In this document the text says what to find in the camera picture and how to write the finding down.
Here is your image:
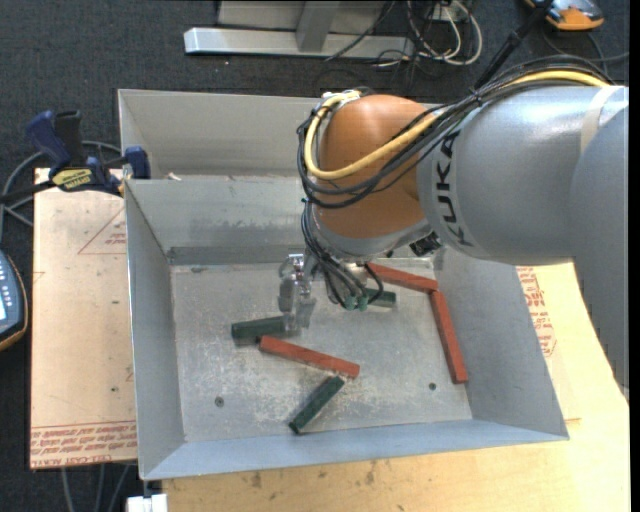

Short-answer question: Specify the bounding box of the dark green flat block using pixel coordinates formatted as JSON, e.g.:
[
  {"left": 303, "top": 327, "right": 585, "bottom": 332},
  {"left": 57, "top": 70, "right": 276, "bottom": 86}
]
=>
[
  {"left": 362, "top": 287, "right": 398, "bottom": 308},
  {"left": 287, "top": 375, "right": 347, "bottom": 436},
  {"left": 230, "top": 315, "right": 302, "bottom": 347}
]

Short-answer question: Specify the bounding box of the brown cardboard board, red print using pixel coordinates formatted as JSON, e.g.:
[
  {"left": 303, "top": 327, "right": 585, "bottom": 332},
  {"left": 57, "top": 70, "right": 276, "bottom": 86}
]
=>
[{"left": 29, "top": 167, "right": 584, "bottom": 471}]

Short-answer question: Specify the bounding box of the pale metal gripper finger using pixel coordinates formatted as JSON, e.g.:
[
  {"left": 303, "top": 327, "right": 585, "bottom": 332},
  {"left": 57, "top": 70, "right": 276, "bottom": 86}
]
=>
[
  {"left": 295, "top": 297, "right": 318, "bottom": 330},
  {"left": 276, "top": 280, "right": 301, "bottom": 336}
]

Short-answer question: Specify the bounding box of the black cylinder on white bracket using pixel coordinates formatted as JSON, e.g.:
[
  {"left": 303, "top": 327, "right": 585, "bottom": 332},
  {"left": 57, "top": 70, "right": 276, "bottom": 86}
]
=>
[{"left": 408, "top": 235, "right": 443, "bottom": 257}]

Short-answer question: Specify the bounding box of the red-brown flat block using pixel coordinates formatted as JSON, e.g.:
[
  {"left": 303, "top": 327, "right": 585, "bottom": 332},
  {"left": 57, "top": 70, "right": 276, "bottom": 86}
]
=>
[
  {"left": 428, "top": 290, "right": 470, "bottom": 386},
  {"left": 257, "top": 335, "right": 362, "bottom": 380},
  {"left": 366, "top": 261, "right": 440, "bottom": 294}
]

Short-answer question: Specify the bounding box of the grey metal bin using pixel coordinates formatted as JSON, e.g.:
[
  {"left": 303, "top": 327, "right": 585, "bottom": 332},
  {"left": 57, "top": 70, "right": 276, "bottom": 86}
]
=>
[{"left": 117, "top": 88, "right": 571, "bottom": 482}]

